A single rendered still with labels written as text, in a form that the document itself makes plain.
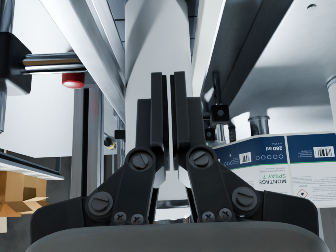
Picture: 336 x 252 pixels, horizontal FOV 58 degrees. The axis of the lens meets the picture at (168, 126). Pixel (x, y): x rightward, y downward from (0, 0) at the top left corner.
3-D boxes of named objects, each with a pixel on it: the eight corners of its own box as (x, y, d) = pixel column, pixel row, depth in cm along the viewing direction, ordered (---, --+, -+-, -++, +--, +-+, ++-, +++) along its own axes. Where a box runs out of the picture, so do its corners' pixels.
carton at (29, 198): (51, 177, 325) (50, 213, 316) (10, 178, 324) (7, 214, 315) (34, 174, 280) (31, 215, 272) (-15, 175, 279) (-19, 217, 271)
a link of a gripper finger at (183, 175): (176, 234, 13) (171, 109, 17) (250, 232, 13) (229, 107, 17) (175, 210, 10) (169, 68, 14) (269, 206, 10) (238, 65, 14)
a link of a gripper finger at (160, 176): (98, 237, 13) (110, 112, 17) (172, 234, 13) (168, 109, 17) (77, 213, 10) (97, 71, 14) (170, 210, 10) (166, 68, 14)
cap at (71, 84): (57, 62, 46) (56, 83, 45) (78, 59, 45) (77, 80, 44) (70, 71, 49) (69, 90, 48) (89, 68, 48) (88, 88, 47)
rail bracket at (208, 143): (211, 105, 71) (215, 156, 68) (184, 106, 71) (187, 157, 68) (213, 101, 67) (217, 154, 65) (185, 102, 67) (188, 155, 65)
